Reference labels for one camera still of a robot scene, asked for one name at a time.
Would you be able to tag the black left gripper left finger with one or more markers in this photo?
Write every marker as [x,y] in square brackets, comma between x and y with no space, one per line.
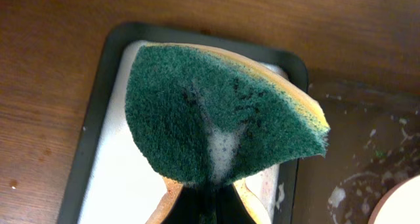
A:
[192,206]

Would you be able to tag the green and yellow sponge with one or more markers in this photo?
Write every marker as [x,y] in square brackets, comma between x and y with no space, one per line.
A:
[206,118]

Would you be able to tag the pink plate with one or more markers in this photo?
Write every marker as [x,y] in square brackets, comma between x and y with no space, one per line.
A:
[400,205]

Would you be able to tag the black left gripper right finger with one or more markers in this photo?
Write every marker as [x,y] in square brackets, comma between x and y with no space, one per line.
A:
[229,207]

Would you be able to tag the large brown serving tray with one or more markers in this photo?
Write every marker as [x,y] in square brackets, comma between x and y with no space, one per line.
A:
[373,146]

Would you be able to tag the small black tray white liner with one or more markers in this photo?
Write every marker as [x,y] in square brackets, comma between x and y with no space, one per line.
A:
[110,181]

